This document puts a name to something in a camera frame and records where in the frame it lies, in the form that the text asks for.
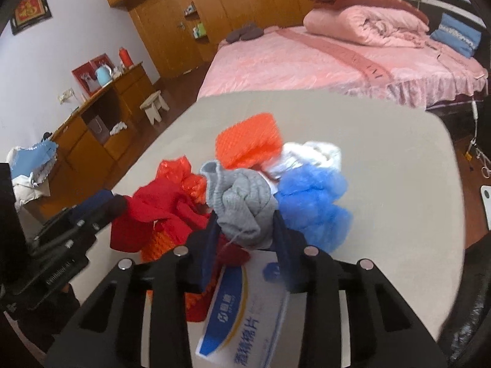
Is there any black panel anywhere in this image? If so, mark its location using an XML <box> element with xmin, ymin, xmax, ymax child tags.
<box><xmin>0</xmin><ymin>163</ymin><xmax>27</xmax><ymax>246</ymax></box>

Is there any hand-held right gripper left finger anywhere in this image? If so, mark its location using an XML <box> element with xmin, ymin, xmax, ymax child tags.
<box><xmin>45</xmin><ymin>213</ymin><xmax>223</xmax><ymax>368</ymax></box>

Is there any wooden door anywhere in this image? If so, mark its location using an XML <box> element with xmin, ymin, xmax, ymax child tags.
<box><xmin>128</xmin><ymin>0</ymin><xmax>202</xmax><ymax>78</ymax></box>

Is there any blue pillow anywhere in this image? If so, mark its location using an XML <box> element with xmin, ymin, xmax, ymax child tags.
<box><xmin>430</xmin><ymin>13</ymin><xmax>482</xmax><ymax>59</ymax></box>

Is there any wooden wardrobe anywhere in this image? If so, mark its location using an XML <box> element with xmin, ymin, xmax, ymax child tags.
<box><xmin>103</xmin><ymin>0</ymin><xmax>334</xmax><ymax>77</ymax></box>

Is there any grey paper bag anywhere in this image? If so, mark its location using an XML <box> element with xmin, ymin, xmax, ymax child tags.
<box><xmin>87</xmin><ymin>116</ymin><xmax>110</xmax><ymax>144</ymax></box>

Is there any light blue kettle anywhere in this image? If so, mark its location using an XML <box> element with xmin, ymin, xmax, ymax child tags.
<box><xmin>95</xmin><ymin>65</ymin><xmax>114</xmax><ymax>87</ymax></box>

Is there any small red photo frame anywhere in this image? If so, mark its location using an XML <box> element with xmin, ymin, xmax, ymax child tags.
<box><xmin>90</xmin><ymin>54</ymin><xmax>114</xmax><ymax>70</ymax></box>

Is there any white and blue box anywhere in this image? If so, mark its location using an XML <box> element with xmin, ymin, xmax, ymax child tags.
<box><xmin>195</xmin><ymin>251</ymin><xmax>290</xmax><ymax>368</ymax></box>

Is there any dark headboard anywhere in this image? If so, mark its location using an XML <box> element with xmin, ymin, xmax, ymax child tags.
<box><xmin>364</xmin><ymin>0</ymin><xmax>491</xmax><ymax>66</ymax></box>

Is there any large red photo frame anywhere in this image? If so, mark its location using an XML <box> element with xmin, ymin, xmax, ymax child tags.
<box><xmin>72</xmin><ymin>62</ymin><xmax>101</xmax><ymax>98</ymax></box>

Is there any red plastic bag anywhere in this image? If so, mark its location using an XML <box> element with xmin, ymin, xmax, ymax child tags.
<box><xmin>155</xmin><ymin>156</ymin><xmax>208</xmax><ymax>215</ymax></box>

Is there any grey neck pillow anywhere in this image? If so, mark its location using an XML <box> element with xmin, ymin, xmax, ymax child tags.
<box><xmin>226</xmin><ymin>23</ymin><xmax>265</xmax><ymax>44</ymax></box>

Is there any black plastic bag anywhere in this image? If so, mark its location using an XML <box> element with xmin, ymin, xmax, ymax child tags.
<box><xmin>437</xmin><ymin>234</ymin><xmax>491</xmax><ymax>368</ymax></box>

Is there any small white stool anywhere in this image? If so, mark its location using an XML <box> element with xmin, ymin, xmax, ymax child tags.
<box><xmin>139</xmin><ymin>90</ymin><xmax>169</xmax><ymax>126</ymax></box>

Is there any blue and white cloth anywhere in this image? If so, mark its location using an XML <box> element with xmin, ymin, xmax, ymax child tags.
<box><xmin>6</xmin><ymin>140</ymin><xmax>58</xmax><ymax>200</ymax></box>

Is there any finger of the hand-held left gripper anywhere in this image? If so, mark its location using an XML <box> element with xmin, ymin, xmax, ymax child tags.
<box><xmin>29</xmin><ymin>196</ymin><xmax>129</xmax><ymax>266</ymax></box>
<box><xmin>70</xmin><ymin>190</ymin><xmax>116</xmax><ymax>226</ymax></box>

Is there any grey sock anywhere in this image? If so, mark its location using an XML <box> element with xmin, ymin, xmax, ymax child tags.
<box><xmin>199</xmin><ymin>160</ymin><xmax>277</xmax><ymax>249</ymax></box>

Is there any pink bed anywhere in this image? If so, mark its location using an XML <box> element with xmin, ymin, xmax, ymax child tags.
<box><xmin>195</xmin><ymin>25</ymin><xmax>489</xmax><ymax>110</ymax></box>

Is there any white flat board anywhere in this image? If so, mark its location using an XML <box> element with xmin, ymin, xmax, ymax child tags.
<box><xmin>481</xmin><ymin>185</ymin><xmax>491</xmax><ymax>231</ymax></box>

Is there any wooden dresser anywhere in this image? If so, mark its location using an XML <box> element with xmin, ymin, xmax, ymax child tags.
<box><xmin>23</xmin><ymin>63</ymin><xmax>162</xmax><ymax>219</ymax></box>

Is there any black framed wall picture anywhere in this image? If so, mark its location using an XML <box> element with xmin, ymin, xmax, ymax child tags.
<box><xmin>11</xmin><ymin>0</ymin><xmax>52</xmax><ymax>35</ymax></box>

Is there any red cloth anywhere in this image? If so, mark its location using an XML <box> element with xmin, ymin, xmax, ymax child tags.
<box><xmin>110</xmin><ymin>184</ymin><xmax>250</xmax><ymax>268</ymax></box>

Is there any pink rolled quilt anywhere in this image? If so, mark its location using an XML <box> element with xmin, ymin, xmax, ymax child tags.
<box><xmin>304</xmin><ymin>5</ymin><xmax>436</xmax><ymax>48</ymax></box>

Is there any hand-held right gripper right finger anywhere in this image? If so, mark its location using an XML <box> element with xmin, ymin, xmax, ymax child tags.
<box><xmin>272</xmin><ymin>213</ymin><xmax>449</xmax><ymax>368</ymax></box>

